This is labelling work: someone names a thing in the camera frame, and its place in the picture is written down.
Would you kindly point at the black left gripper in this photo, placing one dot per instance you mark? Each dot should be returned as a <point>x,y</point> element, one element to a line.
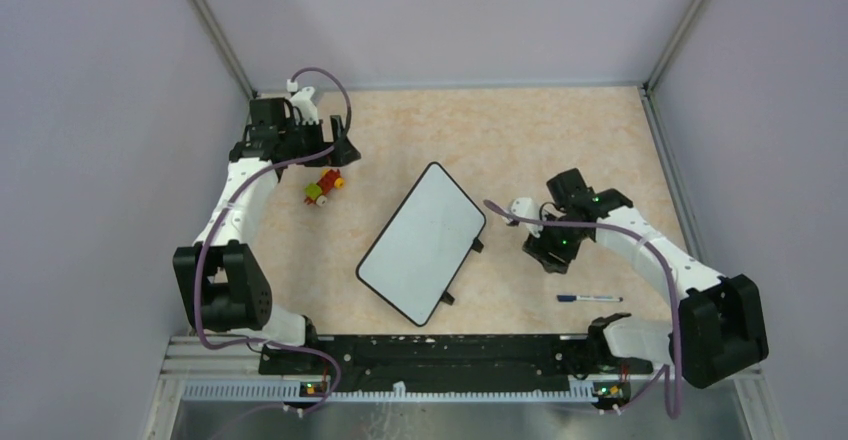
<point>342,154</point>

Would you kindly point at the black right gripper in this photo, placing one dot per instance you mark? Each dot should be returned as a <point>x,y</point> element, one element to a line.
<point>540,246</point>

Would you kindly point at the white blue whiteboard marker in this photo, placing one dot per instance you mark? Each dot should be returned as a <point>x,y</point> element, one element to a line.
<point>589,298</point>

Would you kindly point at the black framed whiteboard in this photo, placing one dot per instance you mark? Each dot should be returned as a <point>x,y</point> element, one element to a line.
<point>420,250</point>

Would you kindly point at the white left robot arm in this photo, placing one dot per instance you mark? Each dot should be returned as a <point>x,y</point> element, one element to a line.
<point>221,283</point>

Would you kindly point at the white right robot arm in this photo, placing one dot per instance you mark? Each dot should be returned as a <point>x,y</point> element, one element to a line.
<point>717,326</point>

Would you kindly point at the colourful toy brick car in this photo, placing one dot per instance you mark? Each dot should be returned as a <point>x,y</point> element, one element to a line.
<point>316,193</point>

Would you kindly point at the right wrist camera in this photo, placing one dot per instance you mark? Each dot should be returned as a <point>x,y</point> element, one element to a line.
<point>526,212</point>

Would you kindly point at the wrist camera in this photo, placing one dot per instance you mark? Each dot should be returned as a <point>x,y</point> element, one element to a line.
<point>526,212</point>
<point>305,110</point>

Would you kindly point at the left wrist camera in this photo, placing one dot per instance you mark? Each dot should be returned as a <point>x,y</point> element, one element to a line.
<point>305,110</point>

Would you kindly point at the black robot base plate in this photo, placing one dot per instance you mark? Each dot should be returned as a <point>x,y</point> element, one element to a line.
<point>432,357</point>

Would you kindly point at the aluminium frame rails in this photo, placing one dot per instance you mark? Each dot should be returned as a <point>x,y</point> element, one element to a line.
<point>760,414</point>

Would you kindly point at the white slotted cable duct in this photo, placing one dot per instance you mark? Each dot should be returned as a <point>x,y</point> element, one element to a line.
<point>289,391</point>

